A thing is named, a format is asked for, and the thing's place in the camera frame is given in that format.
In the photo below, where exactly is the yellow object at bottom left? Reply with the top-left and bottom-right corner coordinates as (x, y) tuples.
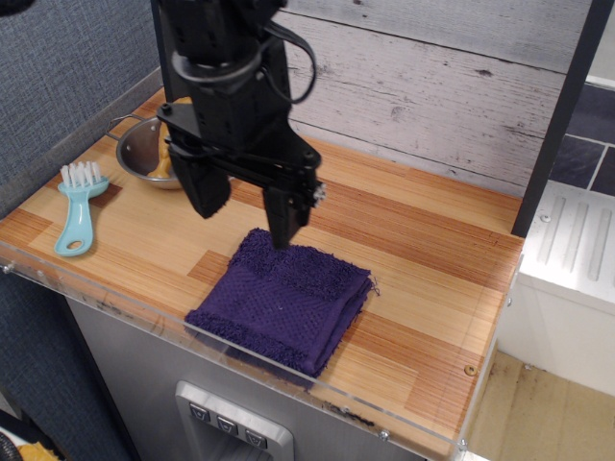
(17, 443), (60, 461)

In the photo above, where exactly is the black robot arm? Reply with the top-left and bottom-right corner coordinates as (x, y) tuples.
(157, 1), (325, 249)

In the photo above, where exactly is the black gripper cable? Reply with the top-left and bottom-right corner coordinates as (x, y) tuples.
(258, 18), (318, 106)

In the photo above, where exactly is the silver dispenser button panel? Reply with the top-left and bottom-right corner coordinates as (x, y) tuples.
(175, 380), (295, 461)

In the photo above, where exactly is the small metal colander bowl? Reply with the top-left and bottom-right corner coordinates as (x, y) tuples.
(105, 114), (182, 190)

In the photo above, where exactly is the clear acrylic table edge guard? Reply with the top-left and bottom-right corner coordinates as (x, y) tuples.
(1, 243), (470, 460)

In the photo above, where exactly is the white ribbed appliance top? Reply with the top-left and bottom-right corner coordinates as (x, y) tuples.
(521, 181), (614, 303)

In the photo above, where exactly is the plastic toy chicken drumstick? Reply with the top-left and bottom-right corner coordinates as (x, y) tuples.
(147, 122), (171, 180)

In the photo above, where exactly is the purple cloth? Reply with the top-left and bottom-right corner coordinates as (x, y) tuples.
(185, 229), (372, 377)

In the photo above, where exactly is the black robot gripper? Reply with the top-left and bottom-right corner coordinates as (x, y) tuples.
(157, 71), (325, 250)

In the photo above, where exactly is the black frame post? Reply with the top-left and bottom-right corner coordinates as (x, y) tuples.
(511, 0), (614, 238)
(150, 0), (189, 104)

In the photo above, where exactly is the right black frame post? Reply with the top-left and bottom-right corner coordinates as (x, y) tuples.
(511, 0), (614, 238)

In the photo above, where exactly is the light blue scrub brush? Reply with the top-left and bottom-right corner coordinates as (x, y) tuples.
(54, 160), (110, 257)

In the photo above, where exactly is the left black frame post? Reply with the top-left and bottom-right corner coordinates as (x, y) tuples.
(150, 0), (189, 104)

